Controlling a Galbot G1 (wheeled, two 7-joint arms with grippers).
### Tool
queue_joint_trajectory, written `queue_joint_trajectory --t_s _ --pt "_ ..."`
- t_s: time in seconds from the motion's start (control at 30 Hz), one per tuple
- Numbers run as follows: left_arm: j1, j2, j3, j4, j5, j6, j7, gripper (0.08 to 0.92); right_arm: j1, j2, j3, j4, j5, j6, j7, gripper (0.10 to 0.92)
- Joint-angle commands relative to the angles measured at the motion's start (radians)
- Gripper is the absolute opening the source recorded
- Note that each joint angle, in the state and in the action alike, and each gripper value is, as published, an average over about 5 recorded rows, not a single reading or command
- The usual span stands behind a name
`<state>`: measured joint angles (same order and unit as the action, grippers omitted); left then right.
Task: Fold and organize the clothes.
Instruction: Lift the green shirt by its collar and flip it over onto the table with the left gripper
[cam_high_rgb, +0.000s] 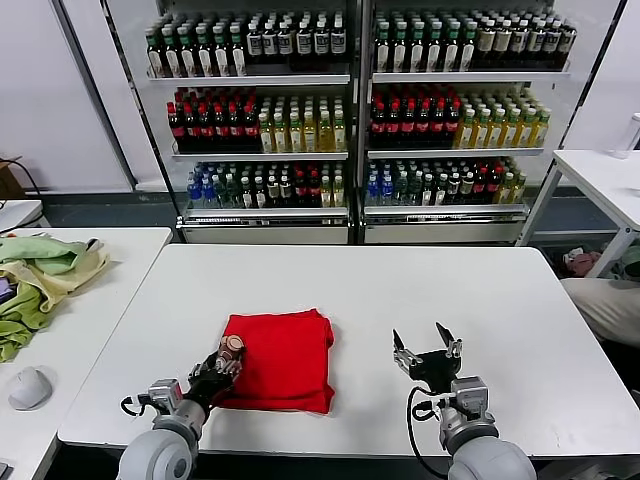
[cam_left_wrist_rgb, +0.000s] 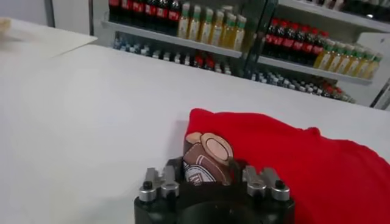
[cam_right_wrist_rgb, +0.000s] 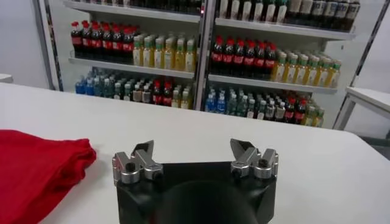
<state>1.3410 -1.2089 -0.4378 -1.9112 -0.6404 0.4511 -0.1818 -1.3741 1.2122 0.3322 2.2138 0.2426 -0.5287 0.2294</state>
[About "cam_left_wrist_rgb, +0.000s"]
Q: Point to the drinks shelf unit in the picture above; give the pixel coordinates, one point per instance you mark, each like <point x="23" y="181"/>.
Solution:
<point x="182" y="42"/>
<point x="304" y="68"/>

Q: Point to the green-tint water bottle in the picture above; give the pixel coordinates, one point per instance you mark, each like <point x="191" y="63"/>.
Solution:
<point x="143" y="50"/>
<point x="131" y="48"/>
<point x="274" y="81"/>
<point x="285" y="83"/>

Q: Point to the small red-cap cola bottle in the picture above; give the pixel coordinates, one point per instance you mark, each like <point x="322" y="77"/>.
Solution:
<point x="209" y="63"/>
<point x="328" y="90"/>
<point x="337" y="91"/>
<point x="198" y="61"/>

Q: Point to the small white-cap dark bottle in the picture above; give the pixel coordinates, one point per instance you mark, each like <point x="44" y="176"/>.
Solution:
<point x="177" y="58"/>
<point x="292" y="86"/>
<point x="156" y="54"/>
<point x="310" y="90"/>
<point x="186" y="60"/>
<point x="166" y="56"/>
<point x="318" y="91"/>
<point x="301" y="88"/>

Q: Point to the blue water bottle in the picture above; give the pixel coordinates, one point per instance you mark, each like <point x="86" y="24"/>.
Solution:
<point x="117" y="45"/>
<point x="262" y="79"/>
<point x="254" y="76"/>

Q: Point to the white side desk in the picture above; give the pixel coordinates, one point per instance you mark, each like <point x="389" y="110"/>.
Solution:
<point x="45" y="39"/>

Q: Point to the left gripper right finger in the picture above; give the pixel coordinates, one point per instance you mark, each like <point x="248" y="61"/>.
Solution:
<point x="265" y="185"/>

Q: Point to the red knit garment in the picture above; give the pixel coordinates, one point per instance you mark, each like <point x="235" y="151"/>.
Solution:
<point x="289" y="158"/>

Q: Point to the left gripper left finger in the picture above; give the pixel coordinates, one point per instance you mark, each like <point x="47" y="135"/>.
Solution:
<point x="158" y="185"/>

